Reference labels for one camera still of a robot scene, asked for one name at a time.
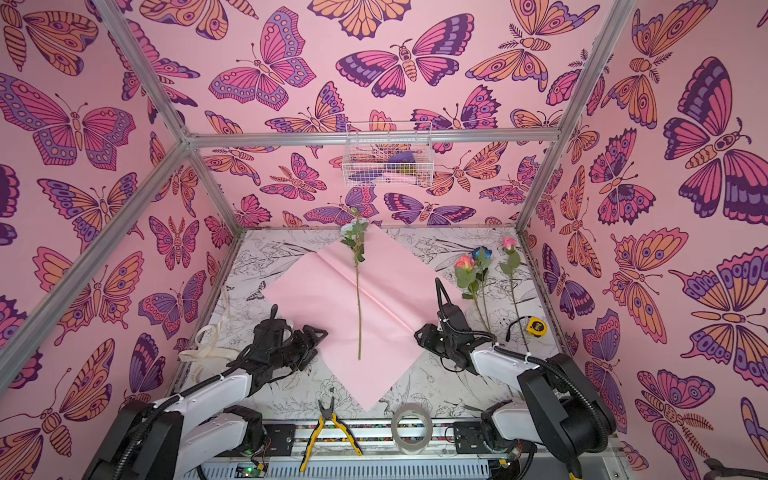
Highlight aluminium front rail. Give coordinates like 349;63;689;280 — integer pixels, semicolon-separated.
116;419;631;480

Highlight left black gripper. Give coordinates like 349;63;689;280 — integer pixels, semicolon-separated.
268;325;328;372

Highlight cream ribbon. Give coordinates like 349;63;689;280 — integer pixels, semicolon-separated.
178;285;238;363

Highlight yellow tape measure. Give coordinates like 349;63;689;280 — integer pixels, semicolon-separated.
505;316;549;342

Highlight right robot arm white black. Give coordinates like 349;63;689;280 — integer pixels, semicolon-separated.
414;279;618;479

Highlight blue fake rose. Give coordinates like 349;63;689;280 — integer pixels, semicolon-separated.
471;246;492;283

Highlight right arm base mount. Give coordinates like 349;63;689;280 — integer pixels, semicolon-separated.
452;420;537;456

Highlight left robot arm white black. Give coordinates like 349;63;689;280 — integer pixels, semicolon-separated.
83;307;328;479

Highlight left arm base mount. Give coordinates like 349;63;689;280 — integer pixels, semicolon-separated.
237;423;296;457

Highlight white fake rose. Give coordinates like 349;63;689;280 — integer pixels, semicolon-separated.
341;207;369;360

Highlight small pink fake rose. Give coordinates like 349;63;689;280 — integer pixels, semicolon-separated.
500;237;530;351

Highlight clear tape roll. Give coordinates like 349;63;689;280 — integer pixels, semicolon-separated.
390;403;434;455

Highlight yellow handled pliers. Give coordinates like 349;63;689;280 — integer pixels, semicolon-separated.
298;395;364;474

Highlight purple pink wrapping paper sheet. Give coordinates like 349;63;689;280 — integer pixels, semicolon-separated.
250;226;471;416

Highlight pink orange fake rose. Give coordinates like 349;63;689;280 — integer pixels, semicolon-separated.
454;254;490;331

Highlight white wire basket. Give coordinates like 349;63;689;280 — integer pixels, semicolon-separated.
340;121;435;188

